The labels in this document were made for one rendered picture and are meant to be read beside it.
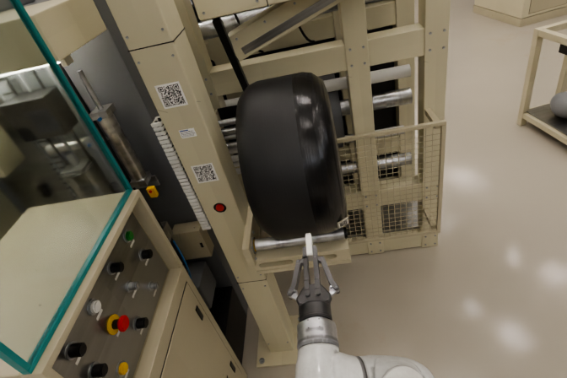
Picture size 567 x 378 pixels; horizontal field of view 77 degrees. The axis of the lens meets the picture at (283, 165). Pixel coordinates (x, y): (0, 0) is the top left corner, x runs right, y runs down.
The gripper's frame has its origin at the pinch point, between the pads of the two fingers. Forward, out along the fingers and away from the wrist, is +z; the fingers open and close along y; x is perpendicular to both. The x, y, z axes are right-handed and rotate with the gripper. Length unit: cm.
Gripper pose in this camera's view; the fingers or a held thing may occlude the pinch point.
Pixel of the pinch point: (310, 246)
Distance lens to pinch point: 99.1
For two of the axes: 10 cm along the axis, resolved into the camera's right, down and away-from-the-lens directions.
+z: -0.2, -6.9, 7.2
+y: -9.8, 1.7, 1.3
